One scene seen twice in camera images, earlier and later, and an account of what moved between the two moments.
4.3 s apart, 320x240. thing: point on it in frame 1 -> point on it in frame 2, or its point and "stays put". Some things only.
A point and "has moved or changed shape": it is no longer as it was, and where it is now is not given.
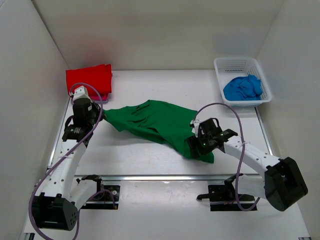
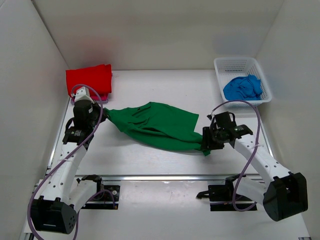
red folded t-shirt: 99,76 stays put
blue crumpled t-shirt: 243,88 stays put
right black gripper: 193,142 -> 207,144
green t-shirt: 157,121 has moved or changed shape
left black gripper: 97,106 stays put
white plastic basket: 243,83 stays put
